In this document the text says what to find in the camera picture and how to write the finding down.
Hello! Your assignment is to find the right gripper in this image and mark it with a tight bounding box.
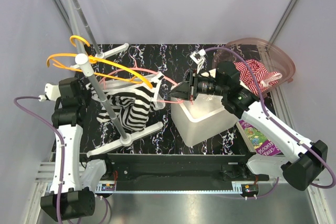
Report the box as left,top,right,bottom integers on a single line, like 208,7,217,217
167,69,227,101

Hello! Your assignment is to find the pink plastic hanger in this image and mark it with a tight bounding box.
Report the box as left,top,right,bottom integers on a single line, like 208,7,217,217
99,46,186,105

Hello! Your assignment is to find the black white striped tank top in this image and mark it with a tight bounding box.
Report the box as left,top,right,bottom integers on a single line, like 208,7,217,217
100,72,165,132

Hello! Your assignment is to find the yellow plastic hanger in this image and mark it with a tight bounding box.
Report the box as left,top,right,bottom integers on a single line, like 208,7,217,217
46,35,153,89

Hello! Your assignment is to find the red white striped tank top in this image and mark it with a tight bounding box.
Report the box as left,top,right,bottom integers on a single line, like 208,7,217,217
234,59,282,95

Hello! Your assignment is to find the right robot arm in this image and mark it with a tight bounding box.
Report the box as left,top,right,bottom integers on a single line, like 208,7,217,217
169,61,328,191

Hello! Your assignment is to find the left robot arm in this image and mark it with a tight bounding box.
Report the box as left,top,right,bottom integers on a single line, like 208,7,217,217
40,77,113,223

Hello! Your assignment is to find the white foam box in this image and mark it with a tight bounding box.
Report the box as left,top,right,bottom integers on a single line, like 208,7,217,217
171,69,238,147

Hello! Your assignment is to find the black marble pattern mat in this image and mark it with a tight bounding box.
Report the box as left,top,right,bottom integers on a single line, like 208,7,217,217
51,43,302,163

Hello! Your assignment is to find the grey clothes rack pole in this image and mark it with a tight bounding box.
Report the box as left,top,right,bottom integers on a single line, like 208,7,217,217
57,0,132,143

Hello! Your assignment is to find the white clothes rack base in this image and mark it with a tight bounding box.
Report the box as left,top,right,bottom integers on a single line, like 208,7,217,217
69,42,164,158

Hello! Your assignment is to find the purple children's book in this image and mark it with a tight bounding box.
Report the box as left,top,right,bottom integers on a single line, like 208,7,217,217
236,120,282,156

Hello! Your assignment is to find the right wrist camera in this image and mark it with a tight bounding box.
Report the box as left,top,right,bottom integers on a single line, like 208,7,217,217
190,49,206,73

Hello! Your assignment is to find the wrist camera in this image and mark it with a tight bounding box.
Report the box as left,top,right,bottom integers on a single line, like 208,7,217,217
190,49,206,73
38,83,61,102

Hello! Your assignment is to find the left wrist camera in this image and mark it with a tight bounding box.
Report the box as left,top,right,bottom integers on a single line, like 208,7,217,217
38,83,61,102

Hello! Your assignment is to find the aluminium frame rail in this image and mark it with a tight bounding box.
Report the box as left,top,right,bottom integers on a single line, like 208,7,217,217
34,87,321,193

